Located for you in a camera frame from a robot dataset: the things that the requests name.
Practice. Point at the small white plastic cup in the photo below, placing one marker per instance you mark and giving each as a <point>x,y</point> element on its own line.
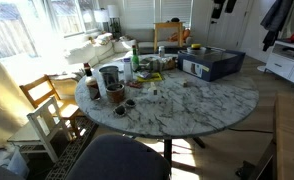
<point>153,94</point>

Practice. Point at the brown ceramic cup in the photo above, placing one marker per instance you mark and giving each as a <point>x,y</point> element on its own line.
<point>115,93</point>

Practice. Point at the grey metal cup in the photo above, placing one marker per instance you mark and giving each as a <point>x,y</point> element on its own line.
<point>109,75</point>

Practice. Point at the round marble table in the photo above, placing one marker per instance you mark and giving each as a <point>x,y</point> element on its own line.
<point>200,109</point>

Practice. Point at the yellow book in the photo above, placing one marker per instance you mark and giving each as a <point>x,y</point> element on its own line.
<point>152,77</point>

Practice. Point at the clear plastic bottle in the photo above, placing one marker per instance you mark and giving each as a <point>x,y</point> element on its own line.
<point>127,69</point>

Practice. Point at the green glass bottle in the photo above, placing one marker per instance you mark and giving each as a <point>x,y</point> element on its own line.
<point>135,59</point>

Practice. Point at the black sunglasses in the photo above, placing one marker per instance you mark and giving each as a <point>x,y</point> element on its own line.
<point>122,109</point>

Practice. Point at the metal can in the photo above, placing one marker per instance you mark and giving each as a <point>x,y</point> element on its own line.
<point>161,51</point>

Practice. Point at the brown sauce bottle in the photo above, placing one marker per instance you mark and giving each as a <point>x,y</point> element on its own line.
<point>91,83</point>

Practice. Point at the yellow lidded container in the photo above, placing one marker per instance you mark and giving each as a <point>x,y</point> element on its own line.
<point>196,49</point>

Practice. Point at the wooden side table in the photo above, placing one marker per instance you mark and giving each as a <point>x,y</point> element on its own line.
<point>168,34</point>

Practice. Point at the dark blue cardboard box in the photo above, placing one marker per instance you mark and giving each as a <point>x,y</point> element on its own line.
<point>210,64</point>

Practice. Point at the white sofa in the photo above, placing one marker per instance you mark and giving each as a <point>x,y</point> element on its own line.
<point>104,49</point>

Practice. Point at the white table lamp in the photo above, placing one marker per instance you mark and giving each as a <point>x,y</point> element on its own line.
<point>102,16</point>

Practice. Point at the white wooden chair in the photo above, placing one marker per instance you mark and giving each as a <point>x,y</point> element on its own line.
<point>43,124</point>

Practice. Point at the brown wooden chair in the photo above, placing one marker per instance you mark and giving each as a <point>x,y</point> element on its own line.
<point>41,89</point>

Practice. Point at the white drawer cabinet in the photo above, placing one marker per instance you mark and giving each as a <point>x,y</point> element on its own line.
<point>281,60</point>

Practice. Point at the hanging dark jacket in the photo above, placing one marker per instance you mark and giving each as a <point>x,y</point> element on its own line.
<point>274,21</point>

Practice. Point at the wooden bench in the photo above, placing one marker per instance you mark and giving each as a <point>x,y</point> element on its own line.
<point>277,161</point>

